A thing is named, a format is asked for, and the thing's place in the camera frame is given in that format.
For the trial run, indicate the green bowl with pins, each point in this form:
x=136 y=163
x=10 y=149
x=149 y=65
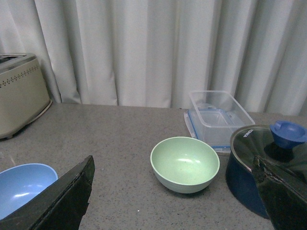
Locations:
x=184 y=165

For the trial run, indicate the glass pot lid blue knob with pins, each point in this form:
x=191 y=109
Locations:
x=284 y=144

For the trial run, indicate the dark blue pot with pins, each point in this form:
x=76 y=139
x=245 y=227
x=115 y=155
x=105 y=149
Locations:
x=242 y=185

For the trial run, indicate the blue bowl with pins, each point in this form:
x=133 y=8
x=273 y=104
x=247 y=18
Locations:
x=20 y=184

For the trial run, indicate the blue-rimmed container lid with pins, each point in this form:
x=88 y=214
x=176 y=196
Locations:
x=211 y=126

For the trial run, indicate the clear plastic food container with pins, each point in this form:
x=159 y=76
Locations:
x=224 y=101

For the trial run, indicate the cream two-slot toaster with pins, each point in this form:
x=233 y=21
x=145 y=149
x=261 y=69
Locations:
x=23 y=92

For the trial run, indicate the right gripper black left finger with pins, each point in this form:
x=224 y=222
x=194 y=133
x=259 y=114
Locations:
x=61 y=206

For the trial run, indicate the white curtain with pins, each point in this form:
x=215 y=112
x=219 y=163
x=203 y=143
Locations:
x=154 y=52

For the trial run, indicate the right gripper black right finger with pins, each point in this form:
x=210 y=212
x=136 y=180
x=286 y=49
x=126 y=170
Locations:
x=282 y=193

